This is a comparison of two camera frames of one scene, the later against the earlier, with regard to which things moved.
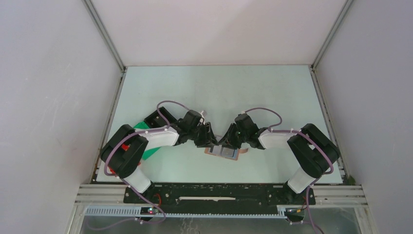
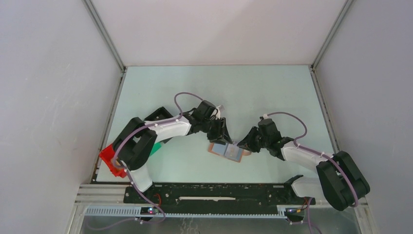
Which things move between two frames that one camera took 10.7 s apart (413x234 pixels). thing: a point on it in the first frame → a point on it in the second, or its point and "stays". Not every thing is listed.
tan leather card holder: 227,153 stays
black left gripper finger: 201,138 → 214,130
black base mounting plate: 220,196 stays
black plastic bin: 155,120 stays
